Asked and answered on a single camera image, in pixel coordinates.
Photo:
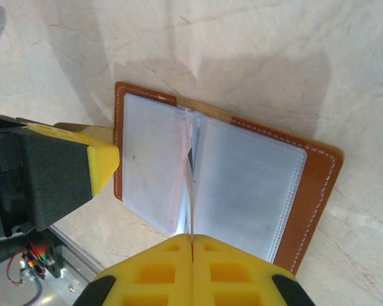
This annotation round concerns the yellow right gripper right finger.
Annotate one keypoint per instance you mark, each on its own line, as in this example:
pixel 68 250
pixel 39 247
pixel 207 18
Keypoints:
pixel 229 274

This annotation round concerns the brown leather card holder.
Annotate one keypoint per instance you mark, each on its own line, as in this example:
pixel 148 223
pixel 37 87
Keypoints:
pixel 316 191

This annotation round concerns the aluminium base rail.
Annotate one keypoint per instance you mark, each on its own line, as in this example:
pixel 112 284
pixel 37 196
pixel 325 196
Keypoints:
pixel 76 252

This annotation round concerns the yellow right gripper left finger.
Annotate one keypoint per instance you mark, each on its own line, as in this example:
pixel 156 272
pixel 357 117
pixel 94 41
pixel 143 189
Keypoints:
pixel 156 274

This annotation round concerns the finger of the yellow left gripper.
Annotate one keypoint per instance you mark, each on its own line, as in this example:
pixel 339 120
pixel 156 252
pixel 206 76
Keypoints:
pixel 64 178

